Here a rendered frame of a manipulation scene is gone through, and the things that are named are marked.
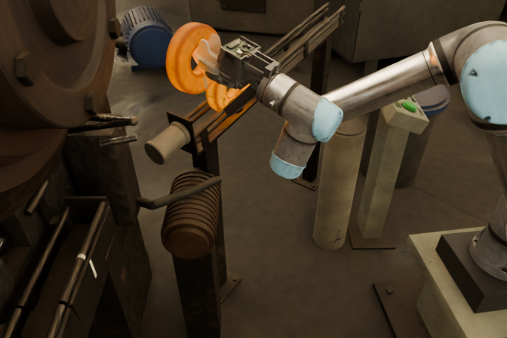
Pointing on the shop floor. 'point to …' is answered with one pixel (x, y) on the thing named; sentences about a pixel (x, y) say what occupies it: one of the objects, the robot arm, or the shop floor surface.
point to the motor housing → (195, 253)
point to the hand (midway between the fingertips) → (195, 50)
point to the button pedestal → (383, 175)
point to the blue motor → (145, 38)
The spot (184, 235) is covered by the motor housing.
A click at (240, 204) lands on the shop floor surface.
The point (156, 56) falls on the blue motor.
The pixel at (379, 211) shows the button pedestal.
